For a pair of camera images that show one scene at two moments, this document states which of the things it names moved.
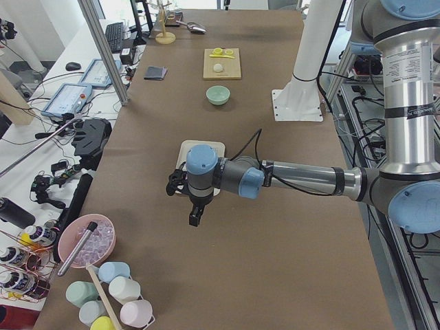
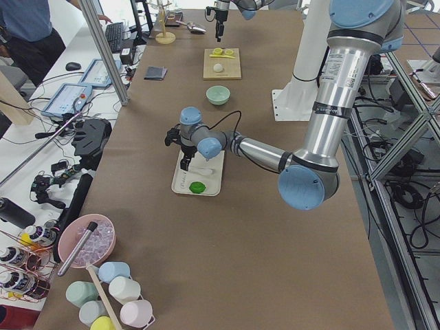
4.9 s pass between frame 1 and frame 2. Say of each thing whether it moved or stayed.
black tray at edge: stayed
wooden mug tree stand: stayed
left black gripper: moved
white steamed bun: stayed
